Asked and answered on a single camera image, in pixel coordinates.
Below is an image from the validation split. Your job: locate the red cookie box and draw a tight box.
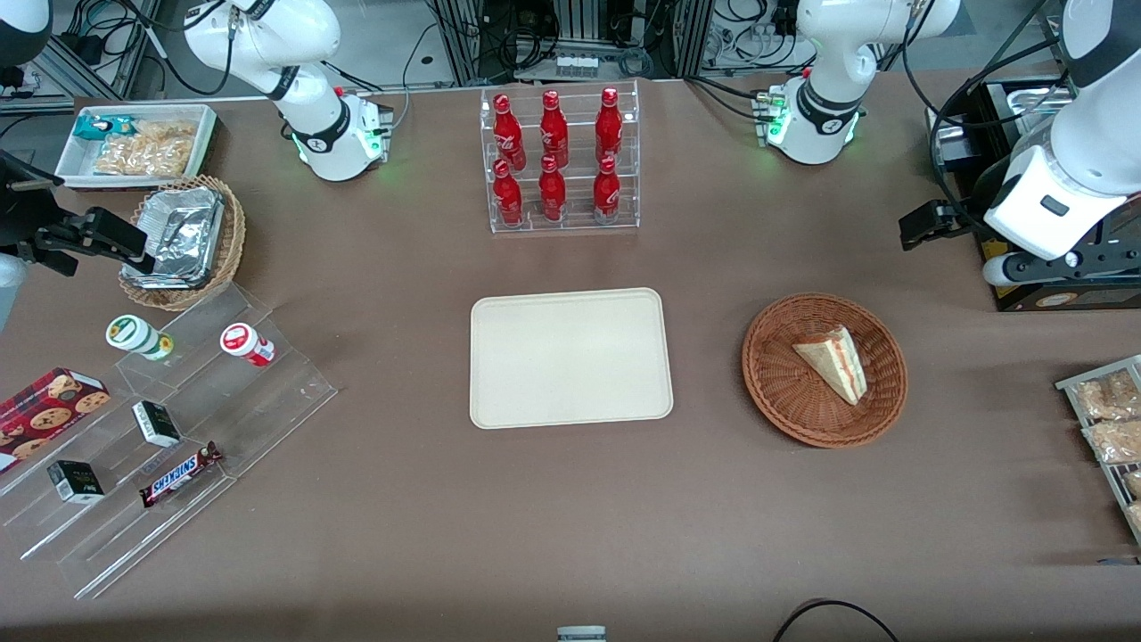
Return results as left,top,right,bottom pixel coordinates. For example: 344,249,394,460
0,367,111,473

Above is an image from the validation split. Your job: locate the aluminium foil container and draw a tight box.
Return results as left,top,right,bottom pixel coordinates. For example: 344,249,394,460
120,185,226,288

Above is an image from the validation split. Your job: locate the black table cable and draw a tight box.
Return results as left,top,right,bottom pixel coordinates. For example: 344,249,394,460
771,599,901,642

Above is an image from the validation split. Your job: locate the teal snack packet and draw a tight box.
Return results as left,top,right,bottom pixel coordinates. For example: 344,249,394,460
73,114,135,142

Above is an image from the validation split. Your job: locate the small black box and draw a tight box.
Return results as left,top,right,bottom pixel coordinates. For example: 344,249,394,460
46,460,106,506
132,400,182,449

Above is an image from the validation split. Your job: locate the red lid cup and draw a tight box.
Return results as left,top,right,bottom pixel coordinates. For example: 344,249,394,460
220,323,276,368

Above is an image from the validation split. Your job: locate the black food warmer machine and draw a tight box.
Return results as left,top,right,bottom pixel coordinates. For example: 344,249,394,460
925,76,1141,313

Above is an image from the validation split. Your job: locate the clear acrylic stepped stand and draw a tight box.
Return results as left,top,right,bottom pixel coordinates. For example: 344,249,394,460
0,281,338,600

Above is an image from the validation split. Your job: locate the tray of packaged snacks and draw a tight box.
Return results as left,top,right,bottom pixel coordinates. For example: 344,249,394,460
1055,355,1141,547

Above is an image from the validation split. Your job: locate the tan wicker basket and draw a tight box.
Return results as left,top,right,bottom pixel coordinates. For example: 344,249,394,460
119,175,247,312

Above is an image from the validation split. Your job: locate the white rectangular snack tray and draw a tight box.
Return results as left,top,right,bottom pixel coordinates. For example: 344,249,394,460
53,103,219,190

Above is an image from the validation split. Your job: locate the snickers chocolate bar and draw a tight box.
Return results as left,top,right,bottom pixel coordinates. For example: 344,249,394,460
139,441,224,509

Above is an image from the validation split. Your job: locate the clear bag of crackers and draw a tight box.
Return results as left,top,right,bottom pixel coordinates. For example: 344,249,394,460
132,119,197,148
94,134,193,177

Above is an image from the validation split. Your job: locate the aluminium equipment frame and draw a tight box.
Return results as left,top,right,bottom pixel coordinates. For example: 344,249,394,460
428,0,741,86

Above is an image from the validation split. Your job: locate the beige plastic tray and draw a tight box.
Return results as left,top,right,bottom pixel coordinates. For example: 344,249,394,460
470,287,675,431

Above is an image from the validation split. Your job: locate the triangle sandwich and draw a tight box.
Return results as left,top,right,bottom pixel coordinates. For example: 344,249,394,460
792,325,868,407

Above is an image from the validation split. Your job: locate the steel food pan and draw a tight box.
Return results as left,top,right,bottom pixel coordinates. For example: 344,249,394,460
1003,78,1071,112

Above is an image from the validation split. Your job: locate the green lid cup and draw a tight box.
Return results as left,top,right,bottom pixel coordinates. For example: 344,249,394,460
105,315,175,362

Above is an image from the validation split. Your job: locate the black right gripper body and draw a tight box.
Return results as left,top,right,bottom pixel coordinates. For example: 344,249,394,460
0,150,63,252

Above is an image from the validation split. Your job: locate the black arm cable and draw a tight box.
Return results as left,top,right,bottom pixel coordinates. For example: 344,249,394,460
900,0,1071,237

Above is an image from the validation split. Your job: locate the brown wicker basket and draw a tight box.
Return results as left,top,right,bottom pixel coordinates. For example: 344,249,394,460
742,292,908,449

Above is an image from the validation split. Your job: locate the red cola bottle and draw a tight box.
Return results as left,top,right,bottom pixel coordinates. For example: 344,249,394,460
493,159,524,226
595,87,623,163
593,156,621,224
538,155,567,222
493,94,527,170
540,90,570,169

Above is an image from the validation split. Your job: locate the clear acrylic bottle rack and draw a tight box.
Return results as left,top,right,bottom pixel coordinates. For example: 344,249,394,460
480,80,641,235

